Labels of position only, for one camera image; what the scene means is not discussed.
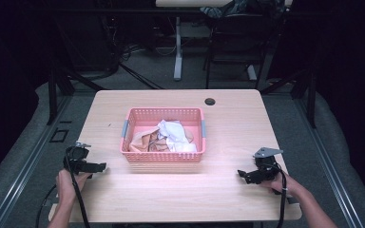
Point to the black metal stand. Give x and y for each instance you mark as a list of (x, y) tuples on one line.
[(52, 95), (310, 98)]

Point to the white cloth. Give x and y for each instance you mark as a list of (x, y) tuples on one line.
[(176, 134)]

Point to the black table grommet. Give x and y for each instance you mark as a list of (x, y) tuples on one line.
[(209, 101)]

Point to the person's right hand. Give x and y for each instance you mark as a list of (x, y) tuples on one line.
[(286, 185)]

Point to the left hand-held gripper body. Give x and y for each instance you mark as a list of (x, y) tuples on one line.
[(77, 154)]

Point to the white desk top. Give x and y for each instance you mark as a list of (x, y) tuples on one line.
[(191, 3)]

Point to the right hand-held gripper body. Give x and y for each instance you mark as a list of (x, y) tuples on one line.
[(267, 164)]

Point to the beige cloth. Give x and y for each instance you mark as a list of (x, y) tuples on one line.
[(144, 141)]

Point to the patterned cloth on chair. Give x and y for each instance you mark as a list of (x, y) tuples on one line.
[(231, 8)]

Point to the white desk leg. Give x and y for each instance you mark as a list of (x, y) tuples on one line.
[(178, 50)]

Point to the person's left hand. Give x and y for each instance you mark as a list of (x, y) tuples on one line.
[(66, 185)]

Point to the black chair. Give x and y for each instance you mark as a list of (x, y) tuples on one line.
[(234, 41)]

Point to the pink plastic basket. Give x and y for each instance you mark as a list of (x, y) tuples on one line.
[(145, 156)]

